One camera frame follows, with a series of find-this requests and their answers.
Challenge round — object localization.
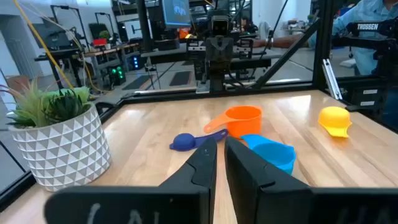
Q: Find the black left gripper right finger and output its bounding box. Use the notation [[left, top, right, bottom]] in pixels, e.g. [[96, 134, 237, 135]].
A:
[[224, 136, 398, 224]]

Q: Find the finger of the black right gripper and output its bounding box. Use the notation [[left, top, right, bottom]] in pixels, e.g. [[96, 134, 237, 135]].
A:
[[185, 39, 206, 60], [233, 37, 254, 60]]

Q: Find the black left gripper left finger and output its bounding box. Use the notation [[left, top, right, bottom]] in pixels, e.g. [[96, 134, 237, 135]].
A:
[[45, 136, 218, 224]]

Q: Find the light blue plastic measuring cup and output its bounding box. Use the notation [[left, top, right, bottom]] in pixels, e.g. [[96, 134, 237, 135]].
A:
[[240, 134, 297, 176]]

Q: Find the orange plastic measuring cup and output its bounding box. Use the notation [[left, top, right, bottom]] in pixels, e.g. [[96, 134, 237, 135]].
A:
[[203, 105, 263, 139]]

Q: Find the yellow plastic measuring cup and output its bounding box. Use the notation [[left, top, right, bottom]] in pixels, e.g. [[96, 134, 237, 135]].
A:
[[317, 106, 353, 139]]

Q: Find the small purple measuring cup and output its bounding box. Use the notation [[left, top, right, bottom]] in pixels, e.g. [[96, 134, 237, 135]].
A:
[[169, 129, 229, 152]]

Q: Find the person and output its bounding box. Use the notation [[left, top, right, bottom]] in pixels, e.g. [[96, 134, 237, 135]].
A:
[[253, 0, 398, 76], [239, 15, 259, 34]]

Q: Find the computer monitor with blue screen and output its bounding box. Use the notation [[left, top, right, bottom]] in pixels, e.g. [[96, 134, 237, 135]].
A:
[[161, 0, 192, 29]]

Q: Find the computer with green lights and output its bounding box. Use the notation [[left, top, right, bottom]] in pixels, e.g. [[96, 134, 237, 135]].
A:
[[108, 64, 127, 86]]

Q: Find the wooden background desk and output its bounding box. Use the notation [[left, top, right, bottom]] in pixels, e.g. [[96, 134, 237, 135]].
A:
[[34, 42, 141, 91]]

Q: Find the black box with white labels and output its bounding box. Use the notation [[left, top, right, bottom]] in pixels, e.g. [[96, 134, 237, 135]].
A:
[[343, 85, 389, 113]]

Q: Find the succulent in white geometric pot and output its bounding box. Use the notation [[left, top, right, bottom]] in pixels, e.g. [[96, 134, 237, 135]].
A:
[[0, 79, 112, 192]]

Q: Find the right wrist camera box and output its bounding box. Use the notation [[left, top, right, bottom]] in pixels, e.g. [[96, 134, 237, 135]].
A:
[[210, 15, 230, 37]]

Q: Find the silver metal bracket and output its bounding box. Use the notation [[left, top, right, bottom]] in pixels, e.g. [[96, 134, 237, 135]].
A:
[[322, 58, 343, 101]]

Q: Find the yellow hanging cable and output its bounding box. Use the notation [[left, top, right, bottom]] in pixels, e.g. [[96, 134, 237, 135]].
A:
[[12, 0, 75, 90]]

